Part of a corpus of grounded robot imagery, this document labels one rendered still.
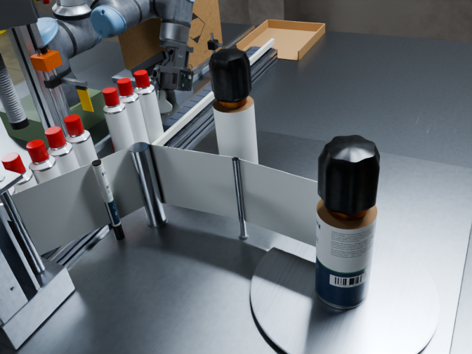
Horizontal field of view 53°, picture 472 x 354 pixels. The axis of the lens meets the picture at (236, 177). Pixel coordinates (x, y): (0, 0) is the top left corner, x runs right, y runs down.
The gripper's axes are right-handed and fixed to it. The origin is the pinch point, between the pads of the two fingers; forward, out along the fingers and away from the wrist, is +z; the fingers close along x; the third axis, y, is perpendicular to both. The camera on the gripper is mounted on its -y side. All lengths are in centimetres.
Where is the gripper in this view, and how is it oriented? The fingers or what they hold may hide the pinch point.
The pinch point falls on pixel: (157, 119)
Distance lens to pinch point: 128.3
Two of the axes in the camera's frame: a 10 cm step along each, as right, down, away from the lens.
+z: -1.5, 9.7, 1.6
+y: 8.9, 2.1, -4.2
